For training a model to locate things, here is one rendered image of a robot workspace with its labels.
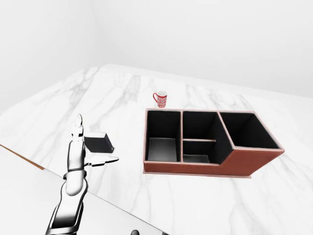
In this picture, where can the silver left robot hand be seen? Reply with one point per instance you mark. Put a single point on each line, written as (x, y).
(76, 154)

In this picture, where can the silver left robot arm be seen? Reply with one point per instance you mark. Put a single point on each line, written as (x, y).
(72, 193)

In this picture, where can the black book with white pages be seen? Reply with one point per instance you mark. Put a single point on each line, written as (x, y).
(97, 144)

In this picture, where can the red-brown desk caddy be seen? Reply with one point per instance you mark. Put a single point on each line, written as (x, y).
(210, 144)

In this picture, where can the small dark shape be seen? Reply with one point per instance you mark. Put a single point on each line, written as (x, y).
(135, 232)

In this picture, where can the red patterned mug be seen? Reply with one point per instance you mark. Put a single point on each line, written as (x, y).
(161, 100)

